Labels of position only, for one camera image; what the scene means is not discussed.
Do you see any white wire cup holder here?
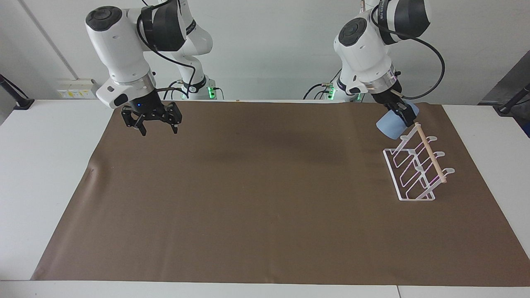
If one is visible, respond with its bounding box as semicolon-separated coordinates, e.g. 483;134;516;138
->
383;122;456;202

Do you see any black stand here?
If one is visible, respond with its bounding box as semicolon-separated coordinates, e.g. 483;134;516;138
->
0;74;35;111
494;83;530;117

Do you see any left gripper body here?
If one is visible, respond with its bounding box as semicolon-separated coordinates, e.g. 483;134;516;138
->
371;80;404;110

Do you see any white wall socket strip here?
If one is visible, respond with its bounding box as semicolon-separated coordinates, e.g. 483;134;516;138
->
56;78;99;100

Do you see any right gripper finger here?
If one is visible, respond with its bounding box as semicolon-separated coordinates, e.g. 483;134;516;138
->
161;102;183;135
121;106;148;137

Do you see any black cable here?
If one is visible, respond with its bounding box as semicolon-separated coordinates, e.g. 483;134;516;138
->
136;0;198;100
303;82;337;100
370;5;447;101

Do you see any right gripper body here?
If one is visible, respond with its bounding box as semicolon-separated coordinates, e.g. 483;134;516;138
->
124;88;167;120

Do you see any light blue cup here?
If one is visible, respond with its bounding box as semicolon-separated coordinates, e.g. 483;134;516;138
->
376;100;420;140

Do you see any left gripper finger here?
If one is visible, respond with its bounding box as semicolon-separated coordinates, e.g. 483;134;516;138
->
388;102;417;128

